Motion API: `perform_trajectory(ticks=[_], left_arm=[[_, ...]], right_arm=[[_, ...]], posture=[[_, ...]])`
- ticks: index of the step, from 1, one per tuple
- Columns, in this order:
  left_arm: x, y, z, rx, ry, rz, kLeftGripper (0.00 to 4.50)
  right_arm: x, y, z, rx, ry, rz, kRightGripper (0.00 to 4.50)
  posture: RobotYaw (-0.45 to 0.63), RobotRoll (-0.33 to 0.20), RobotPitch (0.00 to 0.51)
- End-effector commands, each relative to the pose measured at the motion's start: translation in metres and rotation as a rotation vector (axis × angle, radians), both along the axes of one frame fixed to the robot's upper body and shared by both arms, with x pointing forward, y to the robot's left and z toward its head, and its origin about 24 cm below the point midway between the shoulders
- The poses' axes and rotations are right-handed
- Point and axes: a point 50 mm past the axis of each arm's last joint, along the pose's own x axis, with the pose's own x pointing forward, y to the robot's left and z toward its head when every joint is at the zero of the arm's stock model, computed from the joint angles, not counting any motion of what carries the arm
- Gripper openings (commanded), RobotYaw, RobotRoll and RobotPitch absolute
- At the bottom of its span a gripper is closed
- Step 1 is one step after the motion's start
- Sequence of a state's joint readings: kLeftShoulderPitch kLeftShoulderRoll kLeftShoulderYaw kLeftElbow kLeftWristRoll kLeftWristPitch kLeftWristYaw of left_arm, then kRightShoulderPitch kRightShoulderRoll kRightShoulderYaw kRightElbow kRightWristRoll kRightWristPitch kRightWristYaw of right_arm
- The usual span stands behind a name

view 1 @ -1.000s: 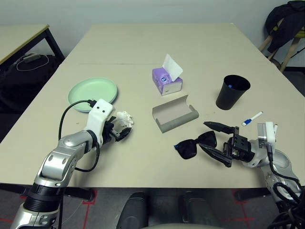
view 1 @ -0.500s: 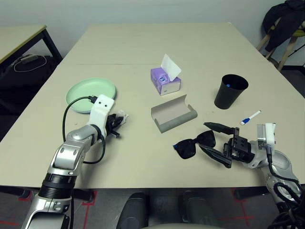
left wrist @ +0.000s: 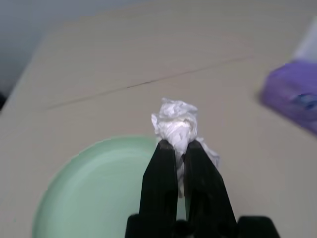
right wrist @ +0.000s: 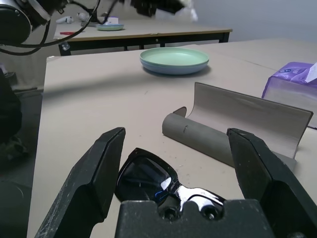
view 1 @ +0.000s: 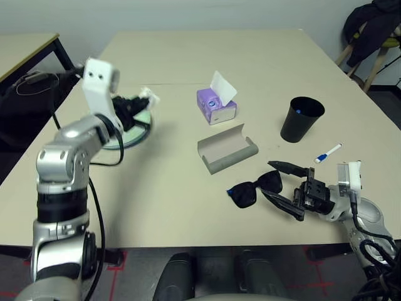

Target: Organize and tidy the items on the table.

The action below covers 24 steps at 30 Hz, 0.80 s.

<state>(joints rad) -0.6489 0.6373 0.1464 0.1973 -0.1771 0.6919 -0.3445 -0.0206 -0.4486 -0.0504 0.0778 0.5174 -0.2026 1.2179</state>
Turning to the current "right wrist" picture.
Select light green plastic plate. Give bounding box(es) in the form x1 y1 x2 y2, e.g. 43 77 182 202
139 47 210 67

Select white handheld device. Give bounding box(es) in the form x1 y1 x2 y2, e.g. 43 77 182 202
56 16 74 25

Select purple tissue pack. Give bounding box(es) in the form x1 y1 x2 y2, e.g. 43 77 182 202
262 61 317 129

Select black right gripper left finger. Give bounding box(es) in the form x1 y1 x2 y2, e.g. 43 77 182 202
34 126 126 238

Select light blue plastic plate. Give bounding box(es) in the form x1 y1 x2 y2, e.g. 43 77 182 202
140 59 210 76

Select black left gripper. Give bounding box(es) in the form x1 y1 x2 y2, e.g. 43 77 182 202
118 0 185 18

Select wooden side table black frame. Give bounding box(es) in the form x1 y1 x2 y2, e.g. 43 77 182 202
53 18 233 57

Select black sunglasses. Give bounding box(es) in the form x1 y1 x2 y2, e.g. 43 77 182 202
115 148 227 221

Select grey glasses case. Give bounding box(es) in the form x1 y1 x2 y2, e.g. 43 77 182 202
161 82 314 171

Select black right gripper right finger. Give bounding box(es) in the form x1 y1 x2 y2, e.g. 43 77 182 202
226 127 317 238

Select flat white tissue sheet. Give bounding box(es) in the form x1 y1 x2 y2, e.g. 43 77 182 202
306 61 317 84

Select small teal plate stack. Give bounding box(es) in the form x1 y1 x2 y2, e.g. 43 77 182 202
96 23 125 32

